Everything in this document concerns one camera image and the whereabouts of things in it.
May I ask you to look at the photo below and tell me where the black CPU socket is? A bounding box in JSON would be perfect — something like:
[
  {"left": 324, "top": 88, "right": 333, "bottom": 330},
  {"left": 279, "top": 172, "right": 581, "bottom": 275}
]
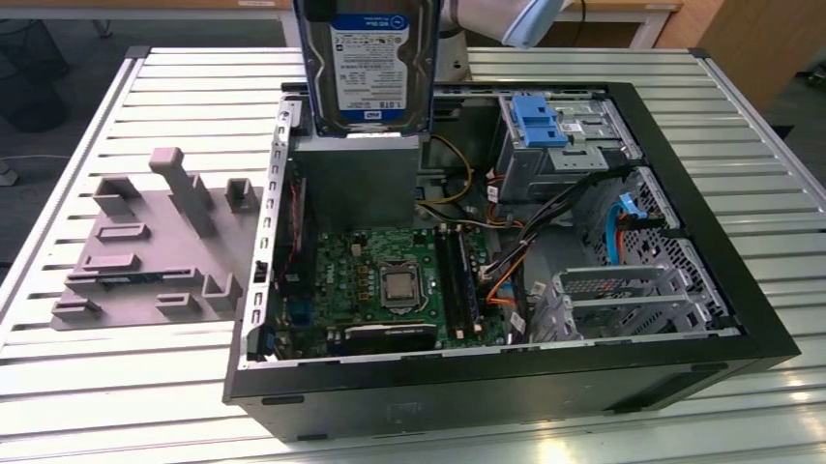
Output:
[{"left": 373, "top": 259, "right": 428, "bottom": 311}]

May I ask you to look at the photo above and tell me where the green motherboard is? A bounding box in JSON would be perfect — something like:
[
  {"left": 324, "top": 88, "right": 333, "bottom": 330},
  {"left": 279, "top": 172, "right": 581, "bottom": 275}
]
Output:
[{"left": 276, "top": 226, "right": 517, "bottom": 362}]

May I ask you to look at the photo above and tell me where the yellow wire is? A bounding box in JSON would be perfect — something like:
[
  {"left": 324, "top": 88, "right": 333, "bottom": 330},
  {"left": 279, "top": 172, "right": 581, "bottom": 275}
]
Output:
[{"left": 415, "top": 133, "right": 476, "bottom": 207}]

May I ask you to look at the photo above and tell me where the black RAM stick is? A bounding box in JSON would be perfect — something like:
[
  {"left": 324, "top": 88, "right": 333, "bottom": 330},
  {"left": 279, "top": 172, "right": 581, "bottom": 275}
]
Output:
[{"left": 451, "top": 224, "right": 484, "bottom": 335}]

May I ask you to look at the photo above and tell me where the black office chair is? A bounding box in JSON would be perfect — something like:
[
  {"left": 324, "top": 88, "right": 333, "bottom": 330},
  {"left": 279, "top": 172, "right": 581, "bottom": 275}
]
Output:
[{"left": 796, "top": 62, "right": 826, "bottom": 91}]

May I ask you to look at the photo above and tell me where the wooden cabinet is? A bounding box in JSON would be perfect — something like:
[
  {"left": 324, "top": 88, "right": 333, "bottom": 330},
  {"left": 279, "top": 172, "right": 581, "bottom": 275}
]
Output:
[{"left": 656, "top": 0, "right": 826, "bottom": 115}]

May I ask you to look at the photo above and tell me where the silver CPU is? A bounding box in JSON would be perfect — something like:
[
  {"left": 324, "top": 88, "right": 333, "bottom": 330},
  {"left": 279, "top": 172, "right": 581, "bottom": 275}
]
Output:
[{"left": 380, "top": 273, "right": 420, "bottom": 301}]

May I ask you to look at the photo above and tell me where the black cable bundle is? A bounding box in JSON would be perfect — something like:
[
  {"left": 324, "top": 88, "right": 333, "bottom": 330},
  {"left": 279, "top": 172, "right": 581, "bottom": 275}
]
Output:
[{"left": 515, "top": 166, "right": 632, "bottom": 252}]

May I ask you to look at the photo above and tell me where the blue plastic drive latch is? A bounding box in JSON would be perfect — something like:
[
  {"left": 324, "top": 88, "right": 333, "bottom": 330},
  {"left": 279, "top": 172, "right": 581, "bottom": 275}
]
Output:
[{"left": 512, "top": 95, "right": 569, "bottom": 149}]

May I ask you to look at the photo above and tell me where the grey power supply unit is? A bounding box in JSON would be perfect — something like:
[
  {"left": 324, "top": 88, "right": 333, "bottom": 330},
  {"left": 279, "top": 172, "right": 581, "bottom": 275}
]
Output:
[{"left": 287, "top": 130, "right": 424, "bottom": 231}]

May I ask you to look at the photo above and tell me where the orange wire black connector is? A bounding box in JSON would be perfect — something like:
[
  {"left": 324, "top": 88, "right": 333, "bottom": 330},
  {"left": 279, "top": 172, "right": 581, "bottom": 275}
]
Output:
[{"left": 614, "top": 215, "right": 666, "bottom": 266}]

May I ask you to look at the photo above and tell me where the black mesh bin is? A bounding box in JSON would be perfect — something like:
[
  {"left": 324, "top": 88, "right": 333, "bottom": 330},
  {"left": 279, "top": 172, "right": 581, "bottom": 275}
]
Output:
[{"left": 0, "top": 18, "right": 70, "bottom": 132}]

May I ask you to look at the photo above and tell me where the metal optical drive cage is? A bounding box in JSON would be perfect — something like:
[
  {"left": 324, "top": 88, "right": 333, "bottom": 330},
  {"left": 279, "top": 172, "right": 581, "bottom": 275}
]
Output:
[{"left": 495, "top": 94, "right": 644, "bottom": 204}]

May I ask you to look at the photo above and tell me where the black graphics card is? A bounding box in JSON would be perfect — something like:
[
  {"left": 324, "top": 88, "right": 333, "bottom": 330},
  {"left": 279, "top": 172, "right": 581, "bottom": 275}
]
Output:
[{"left": 339, "top": 322, "right": 440, "bottom": 358}]

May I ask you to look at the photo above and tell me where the wooden desk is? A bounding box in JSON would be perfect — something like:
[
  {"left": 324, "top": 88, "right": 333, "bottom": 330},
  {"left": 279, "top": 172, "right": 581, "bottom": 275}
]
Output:
[{"left": 547, "top": 0, "right": 686, "bottom": 49}]

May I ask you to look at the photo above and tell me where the light blue data wire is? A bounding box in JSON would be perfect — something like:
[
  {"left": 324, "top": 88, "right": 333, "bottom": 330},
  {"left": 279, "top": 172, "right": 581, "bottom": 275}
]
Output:
[{"left": 606, "top": 192, "right": 648, "bottom": 267}]

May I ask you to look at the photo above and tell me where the grey parts rack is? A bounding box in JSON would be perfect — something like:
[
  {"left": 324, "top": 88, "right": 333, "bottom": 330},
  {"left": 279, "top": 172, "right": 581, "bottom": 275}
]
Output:
[{"left": 50, "top": 146, "right": 265, "bottom": 334}]

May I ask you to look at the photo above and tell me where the hard disk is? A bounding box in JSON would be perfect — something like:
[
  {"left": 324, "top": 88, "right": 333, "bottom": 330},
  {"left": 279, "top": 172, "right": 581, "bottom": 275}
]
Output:
[{"left": 293, "top": 0, "right": 444, "bottom": 140}]

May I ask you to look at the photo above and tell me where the orange flat wire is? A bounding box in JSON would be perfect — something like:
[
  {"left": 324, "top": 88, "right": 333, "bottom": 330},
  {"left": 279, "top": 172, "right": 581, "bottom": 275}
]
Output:
[{"left": 484, "top": 277, "right": 517, "bottom": 306}]

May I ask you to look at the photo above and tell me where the black PC case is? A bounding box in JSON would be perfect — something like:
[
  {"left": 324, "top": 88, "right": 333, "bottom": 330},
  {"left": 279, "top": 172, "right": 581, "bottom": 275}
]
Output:
[{"left": 221, "top": 80, "right": 802, "bottom": 442}]

